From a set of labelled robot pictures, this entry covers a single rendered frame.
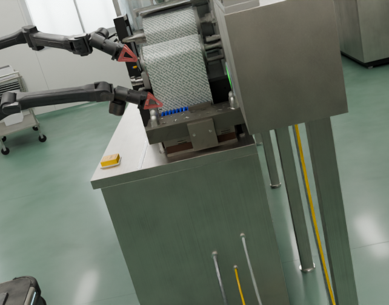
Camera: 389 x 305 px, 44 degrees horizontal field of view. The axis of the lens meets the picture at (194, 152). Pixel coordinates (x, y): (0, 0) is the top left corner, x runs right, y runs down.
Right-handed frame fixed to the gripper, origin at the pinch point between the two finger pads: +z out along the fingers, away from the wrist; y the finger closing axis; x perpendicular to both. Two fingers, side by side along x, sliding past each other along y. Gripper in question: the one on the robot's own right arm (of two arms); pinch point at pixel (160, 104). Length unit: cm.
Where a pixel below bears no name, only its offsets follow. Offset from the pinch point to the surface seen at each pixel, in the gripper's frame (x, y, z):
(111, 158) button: -24.9, 12.2, -13.9
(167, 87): 7.9, 0.3, 0.7
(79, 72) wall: -137, -556, -133
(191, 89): 9.7, 0.2, 10.5
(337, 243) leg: -5, 77, 59
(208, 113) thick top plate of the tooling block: 5.8, 14.8, 18.9
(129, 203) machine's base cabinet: -35.4, 25.9, -1.6
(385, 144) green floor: -23, -151, 174
